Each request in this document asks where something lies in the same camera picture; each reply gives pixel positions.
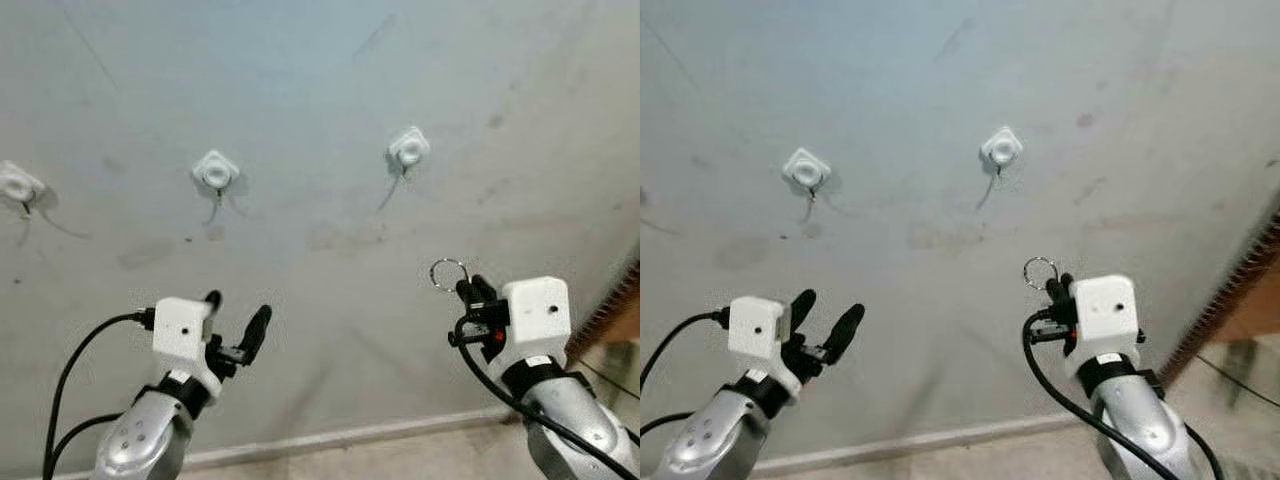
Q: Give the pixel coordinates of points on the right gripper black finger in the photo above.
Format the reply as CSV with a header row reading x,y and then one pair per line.
x,y
468,294
1068,284
1055,291
486,290

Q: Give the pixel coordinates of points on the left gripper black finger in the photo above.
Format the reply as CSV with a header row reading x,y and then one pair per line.
x,y
803,308
213,301
848,328
258,330

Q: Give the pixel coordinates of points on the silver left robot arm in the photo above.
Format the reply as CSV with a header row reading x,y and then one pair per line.
x,y
715,440
140,440

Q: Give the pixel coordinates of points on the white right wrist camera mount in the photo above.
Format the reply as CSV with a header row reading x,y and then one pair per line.
x,y
535,310
1105,315

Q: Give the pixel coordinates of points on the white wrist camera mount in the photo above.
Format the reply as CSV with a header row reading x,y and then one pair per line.
x,y
535,310
755,330
180,330
1105,315

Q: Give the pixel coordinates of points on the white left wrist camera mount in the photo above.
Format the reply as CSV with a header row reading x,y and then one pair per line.
x,y
755,330
180,330

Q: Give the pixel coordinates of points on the white adhesive wall hook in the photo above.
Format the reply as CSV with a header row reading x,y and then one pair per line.
x,y
1002,148
15,183
409,150
215,170
806,168

